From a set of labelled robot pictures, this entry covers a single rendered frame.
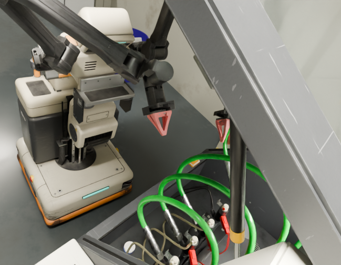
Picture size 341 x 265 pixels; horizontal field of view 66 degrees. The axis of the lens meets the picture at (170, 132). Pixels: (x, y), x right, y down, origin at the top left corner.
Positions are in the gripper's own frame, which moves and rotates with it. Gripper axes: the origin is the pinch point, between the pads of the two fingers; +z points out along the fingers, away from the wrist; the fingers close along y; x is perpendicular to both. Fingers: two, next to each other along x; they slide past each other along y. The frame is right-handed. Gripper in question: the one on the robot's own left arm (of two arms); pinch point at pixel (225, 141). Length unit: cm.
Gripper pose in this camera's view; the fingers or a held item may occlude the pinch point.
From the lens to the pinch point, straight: 89.5
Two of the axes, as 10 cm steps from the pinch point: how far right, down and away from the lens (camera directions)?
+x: -4.1, 0.5, 9.1
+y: 8.8, 2.7, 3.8
